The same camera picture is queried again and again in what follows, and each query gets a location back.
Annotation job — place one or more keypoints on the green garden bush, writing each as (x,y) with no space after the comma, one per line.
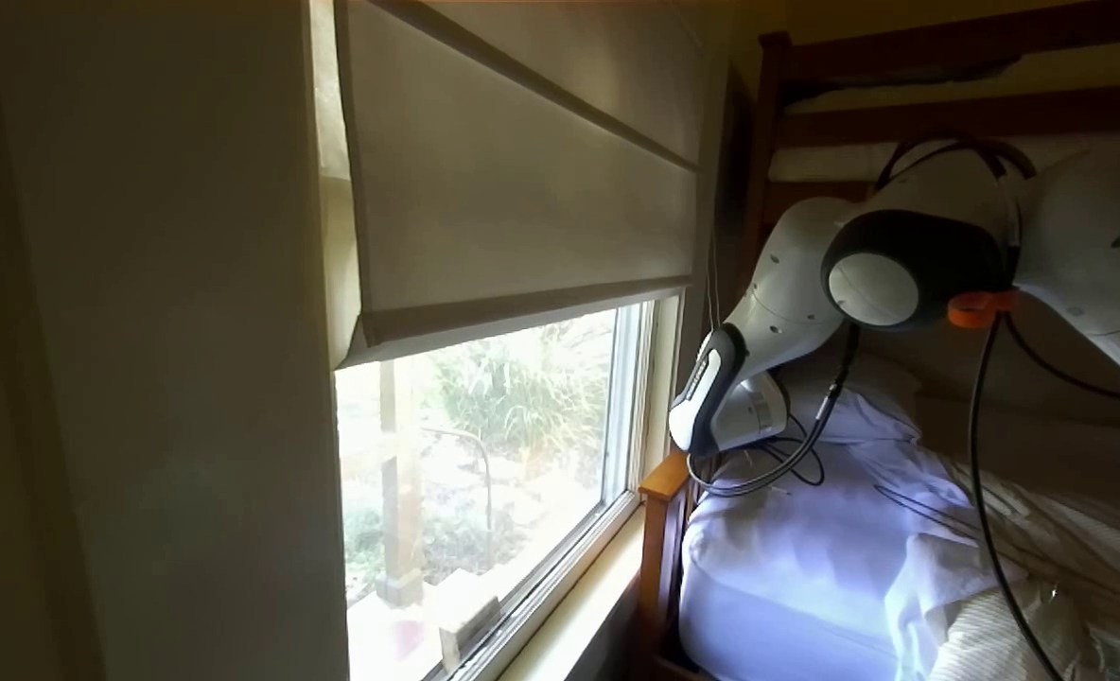
(524,402)

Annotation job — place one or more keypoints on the pale lavender pillow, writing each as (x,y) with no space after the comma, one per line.
(883,411)

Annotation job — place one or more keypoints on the cream painted windowsill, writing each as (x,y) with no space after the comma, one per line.
(580,605)

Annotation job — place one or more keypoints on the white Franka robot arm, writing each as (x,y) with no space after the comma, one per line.
(790,302)

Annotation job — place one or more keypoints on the white window frame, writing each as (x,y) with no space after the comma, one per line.
(629,402)

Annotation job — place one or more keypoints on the brown wooden bunk bed frame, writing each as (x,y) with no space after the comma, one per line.
(662,482)

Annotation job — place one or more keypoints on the grey window latch block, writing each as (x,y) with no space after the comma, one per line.
(472,627)

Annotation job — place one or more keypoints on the white sheet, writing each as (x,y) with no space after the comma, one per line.
(801,569)

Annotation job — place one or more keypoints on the beige roman window blind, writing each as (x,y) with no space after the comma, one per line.
(507,189)

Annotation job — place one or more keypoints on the white crumpled blanket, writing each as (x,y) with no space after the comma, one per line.
(1075,555)

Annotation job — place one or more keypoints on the wooden garden post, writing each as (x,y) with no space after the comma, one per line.
(400,504)

